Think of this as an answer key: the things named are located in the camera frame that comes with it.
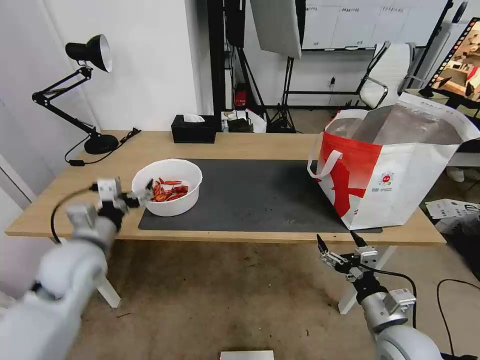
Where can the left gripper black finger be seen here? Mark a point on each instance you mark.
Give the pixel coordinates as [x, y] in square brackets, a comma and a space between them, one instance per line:
[128, 202]
[144, 192]

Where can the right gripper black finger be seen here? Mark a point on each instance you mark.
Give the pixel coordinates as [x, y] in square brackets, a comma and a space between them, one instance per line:
[328, 257]
[357, 240]

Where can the white round takeout bowl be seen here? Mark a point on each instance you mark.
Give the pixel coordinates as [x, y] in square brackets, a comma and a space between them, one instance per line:
[176, 208]

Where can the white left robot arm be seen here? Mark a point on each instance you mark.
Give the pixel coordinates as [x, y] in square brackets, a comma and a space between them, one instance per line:
[67, 270]

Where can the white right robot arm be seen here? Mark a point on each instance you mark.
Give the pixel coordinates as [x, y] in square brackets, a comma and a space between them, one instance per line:
[397, 337]

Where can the white and red takeout bag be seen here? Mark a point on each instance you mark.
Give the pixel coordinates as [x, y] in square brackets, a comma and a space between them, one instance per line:
[397, 176]

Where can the red chili pepper scraps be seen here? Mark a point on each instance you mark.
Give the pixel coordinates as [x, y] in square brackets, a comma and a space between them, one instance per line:
[170, 191]

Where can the black tissue box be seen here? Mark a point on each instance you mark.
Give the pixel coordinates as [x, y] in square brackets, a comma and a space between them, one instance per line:
[193, 133]

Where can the printed paper sheets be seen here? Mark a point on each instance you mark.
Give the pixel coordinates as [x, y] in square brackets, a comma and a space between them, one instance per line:
[450, 208]

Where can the black desk mat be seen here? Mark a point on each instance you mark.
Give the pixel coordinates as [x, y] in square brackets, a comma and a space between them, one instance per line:
[243, 195]

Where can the white shoe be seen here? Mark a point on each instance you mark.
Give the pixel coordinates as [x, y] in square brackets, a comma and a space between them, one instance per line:
[455, 174]

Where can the clutter of boxes on floor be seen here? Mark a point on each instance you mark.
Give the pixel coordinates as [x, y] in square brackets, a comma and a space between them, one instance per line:
[243, 122]

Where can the wooden table with white legs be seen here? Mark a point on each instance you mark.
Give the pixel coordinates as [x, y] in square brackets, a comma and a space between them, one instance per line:
[262, 144]

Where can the white robot front shell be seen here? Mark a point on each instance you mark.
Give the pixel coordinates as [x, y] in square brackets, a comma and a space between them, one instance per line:
[246, 355]

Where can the red canister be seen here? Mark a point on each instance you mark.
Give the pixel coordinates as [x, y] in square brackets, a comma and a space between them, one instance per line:
[240, 97]

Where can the black tripod stand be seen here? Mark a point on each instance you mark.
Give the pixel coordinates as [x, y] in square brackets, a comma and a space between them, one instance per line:
[288, 97]

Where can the white office chair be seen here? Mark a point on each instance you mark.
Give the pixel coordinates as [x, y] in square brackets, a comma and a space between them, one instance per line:
[390, 71]

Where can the computer monitor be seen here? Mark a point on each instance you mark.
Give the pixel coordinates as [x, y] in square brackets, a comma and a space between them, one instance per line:
[461, 56]

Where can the white photo reflector panel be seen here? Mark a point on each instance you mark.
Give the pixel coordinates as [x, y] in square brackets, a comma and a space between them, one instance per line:
[277, 26]

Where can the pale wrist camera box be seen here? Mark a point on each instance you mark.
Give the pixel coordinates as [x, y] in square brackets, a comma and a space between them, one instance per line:
[366, 255]
[108, 188]

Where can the black metal frame post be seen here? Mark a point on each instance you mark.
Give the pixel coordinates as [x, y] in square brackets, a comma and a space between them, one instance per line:
[216, 56]

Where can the white wall whiteboard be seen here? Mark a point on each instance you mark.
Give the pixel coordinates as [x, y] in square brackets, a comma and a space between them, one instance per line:
[356, 22]

